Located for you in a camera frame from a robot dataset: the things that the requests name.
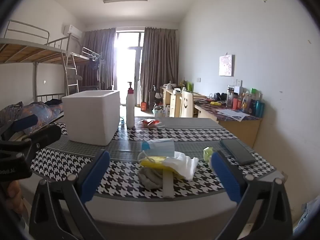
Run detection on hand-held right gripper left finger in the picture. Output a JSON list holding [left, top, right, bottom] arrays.
[[29, 150, 111, 240]]

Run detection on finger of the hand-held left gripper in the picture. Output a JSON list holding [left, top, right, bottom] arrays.
[[24, 124, 62, 161], [0, 114, 39, 141]]

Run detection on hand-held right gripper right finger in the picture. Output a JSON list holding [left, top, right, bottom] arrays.
[[211, 151, 293, 240]]

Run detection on white foam box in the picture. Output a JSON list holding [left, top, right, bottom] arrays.
[[62, 90, 121, 146]]

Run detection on yellow mesh sponge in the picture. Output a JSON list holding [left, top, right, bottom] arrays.
[[139, 156, 183, 178]]

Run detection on person's left hand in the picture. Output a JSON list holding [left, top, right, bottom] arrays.
[[4, 179, 26, 217]]

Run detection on blue patterned quilt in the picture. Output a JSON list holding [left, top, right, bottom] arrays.
[[0, 101, 64, 136]]

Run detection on green packet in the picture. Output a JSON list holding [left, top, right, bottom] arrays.
[[203, 147, 215, 162]]

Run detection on black smartphone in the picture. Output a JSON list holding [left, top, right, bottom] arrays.
[[220, 139, 256, 166]]

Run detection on long wooden desk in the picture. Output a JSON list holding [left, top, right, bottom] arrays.
[[160, 87, 263, 148]]

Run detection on grey cloth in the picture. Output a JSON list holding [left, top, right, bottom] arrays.
[[139, 167, 165, 189]]

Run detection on houndstooth tablecloth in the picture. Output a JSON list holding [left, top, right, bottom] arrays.
[[30, 117, 277, 198]]

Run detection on loose papers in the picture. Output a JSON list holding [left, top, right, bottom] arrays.
[[216, 108, 250, 122]]

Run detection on white pump bottle red top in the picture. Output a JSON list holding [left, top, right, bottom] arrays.
[[126, 82, 135, 128]]

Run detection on metal bunk bed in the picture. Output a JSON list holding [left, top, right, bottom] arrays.
[[71, 47, 115, 92], [0, 20, 78, 140]]

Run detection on red snack packet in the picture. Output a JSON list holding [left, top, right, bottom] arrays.
[[139, 118, 160, 126]]

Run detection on cluster of drink bottles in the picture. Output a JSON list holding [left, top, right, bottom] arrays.
[[226, 85, 265, 118]]

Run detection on wooden chair with smiley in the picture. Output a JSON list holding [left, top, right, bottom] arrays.
[[179, 91, 194, 118]]

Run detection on dark hanging clothes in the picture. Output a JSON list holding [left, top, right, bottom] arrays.
[[87, 57, 101, 71]]

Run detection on brown curtain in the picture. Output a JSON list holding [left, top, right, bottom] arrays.
[[140, 27, 178, 105], [81, 28, 117, 91]]

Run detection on white air conditioner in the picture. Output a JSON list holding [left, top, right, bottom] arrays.
[[62, 24, 83, 39]]

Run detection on glass balcony door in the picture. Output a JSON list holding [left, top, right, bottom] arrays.
[[114, 31, 146, 107]]

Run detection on wall poster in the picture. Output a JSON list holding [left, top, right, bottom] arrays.
[[219, 54, 235, 77]]

